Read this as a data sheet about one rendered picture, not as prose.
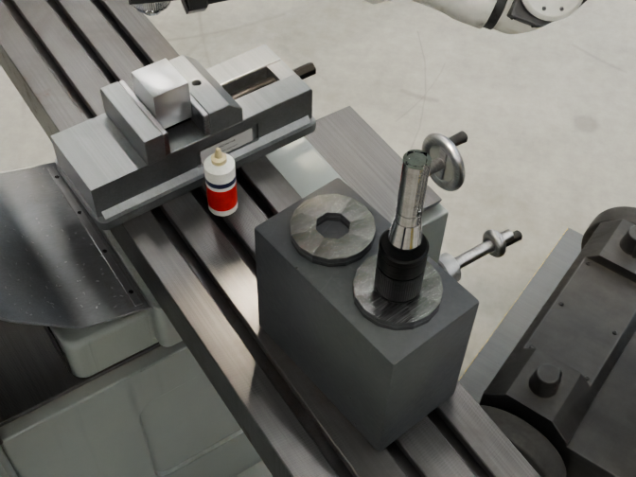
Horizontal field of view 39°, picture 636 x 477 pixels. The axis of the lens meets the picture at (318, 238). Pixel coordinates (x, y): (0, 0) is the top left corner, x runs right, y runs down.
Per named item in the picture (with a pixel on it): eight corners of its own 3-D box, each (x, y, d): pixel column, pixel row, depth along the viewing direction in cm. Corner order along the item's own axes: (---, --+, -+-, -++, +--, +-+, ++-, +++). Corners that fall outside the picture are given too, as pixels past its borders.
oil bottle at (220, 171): (228, 190, 124) (223, 132, 115) (243, 209, 122) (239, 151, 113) (203, 203, 122) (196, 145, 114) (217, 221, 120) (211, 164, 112)
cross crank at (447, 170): (437, 156, 179) (446, 112, 170) (475, 193, 173) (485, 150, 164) (373, 187, 173) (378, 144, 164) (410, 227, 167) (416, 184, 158)
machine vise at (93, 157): (263, 74, 139) (261, 15, 131) (318, 129, 132) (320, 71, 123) (54, 165, 126) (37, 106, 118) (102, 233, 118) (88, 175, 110)
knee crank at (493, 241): (508, 228, 180) (514, 208, 175) (528, 248, 177) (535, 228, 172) (421, 275, 172) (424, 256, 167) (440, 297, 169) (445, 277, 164)
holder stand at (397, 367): (332, 275, 115) (339, 167, 99) (455, 393, 104) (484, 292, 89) (257, 325, 110) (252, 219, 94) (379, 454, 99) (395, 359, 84)
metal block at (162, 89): (170, 92, 124) (166, 57, 119) (192, 116, 121) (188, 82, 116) (136, 106, 122) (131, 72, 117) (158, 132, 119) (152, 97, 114)
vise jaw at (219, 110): (197, 71, 129) (194, 48, 126) (243, 120, 122) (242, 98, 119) (160, 86, 126) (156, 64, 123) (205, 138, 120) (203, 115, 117)
